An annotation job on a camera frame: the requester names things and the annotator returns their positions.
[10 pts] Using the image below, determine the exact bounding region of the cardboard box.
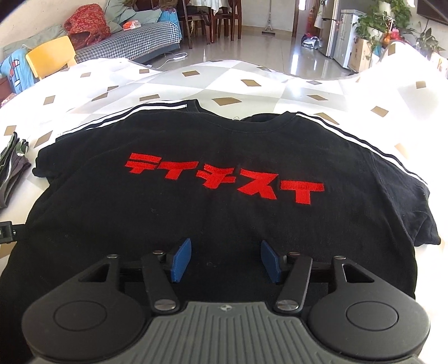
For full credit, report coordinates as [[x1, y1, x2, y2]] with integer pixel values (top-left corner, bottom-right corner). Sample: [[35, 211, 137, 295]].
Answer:
[[350, 37, 373, 72]]

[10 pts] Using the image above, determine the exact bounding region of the houndstooth sofa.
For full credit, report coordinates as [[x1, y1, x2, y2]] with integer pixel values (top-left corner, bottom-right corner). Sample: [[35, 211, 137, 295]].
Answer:
[[75, 21, 183, 64]]

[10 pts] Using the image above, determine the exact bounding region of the blue cartoon blanket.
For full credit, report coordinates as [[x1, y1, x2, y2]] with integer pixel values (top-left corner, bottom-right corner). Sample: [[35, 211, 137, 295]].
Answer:
[[0, 48, 36, 95]]

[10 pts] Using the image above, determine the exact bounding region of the silver refrigerator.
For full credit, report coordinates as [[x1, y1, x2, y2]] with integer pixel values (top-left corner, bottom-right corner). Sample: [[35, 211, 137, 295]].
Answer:
[[320, 0, 345, 58]]

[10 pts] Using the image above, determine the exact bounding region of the red patterned cloth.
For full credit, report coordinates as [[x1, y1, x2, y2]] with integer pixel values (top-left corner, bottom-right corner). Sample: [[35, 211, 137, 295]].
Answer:
[[63, 3, 111, 50]]

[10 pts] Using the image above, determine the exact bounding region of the teal pillow with dark piping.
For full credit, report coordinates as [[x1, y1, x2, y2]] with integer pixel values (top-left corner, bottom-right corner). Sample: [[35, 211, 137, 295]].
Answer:
[[105, 0, 137, 34]]

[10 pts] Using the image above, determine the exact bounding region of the pale teal cushion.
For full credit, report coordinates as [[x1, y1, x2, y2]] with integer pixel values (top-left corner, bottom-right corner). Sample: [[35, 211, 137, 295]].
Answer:
[[135, 10, 165, 27]]

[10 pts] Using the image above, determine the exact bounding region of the white power strip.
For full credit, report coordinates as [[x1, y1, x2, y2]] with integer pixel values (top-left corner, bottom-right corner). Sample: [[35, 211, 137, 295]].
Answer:
[[145, 52, 188, 69]]

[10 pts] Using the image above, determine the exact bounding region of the dark wooden dining chair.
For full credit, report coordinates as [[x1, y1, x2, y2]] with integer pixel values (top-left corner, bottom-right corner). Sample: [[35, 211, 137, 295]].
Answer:
[[177, 0, 211, 48], [213, 0, 242, 39]]

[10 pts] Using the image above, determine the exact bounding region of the black t-shirt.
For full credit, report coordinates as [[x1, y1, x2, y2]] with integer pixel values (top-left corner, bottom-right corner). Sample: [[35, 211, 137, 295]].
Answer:
[[0, 99, 442, 316]]

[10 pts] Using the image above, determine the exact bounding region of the grey white checkered tablecloth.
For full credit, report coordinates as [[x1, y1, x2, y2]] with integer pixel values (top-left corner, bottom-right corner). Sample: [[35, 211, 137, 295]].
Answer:
[[0, 40, 448, 364]]

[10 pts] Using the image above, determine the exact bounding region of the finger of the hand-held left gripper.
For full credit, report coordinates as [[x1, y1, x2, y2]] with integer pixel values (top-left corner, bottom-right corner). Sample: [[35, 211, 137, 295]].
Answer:
[[0, 220, 28, 246]]

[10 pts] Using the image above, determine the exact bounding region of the yellow plastic chair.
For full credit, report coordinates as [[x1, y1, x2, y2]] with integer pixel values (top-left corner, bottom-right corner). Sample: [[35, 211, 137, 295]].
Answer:
[[25, 36, 78, 82]]

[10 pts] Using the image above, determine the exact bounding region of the green potted plant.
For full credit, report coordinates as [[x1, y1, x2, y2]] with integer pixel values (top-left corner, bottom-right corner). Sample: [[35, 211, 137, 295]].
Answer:
[[357, 0, 412, 46]]

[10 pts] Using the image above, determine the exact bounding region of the wall television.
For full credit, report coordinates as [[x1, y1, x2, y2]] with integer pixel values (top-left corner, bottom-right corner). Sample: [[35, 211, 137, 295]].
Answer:
[[416, 0, 448, 21]]

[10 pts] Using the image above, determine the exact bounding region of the green striped folded shirt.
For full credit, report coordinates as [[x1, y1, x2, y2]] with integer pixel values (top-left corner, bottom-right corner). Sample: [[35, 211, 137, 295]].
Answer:
[[0, 132, 32, 211]]

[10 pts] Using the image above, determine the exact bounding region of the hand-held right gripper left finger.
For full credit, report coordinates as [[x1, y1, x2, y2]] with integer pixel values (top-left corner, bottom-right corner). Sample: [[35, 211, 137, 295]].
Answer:
[[79, 237, 193, 313]]

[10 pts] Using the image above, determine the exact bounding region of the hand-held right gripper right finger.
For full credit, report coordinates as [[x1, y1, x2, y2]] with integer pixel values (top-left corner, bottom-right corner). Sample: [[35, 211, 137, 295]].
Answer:
[[261, 240, 377, 313]]

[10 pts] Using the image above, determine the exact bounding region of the grey-green quilt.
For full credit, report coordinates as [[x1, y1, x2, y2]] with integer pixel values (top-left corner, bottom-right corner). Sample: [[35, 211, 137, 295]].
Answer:
[[3, 24, 71, 58]]

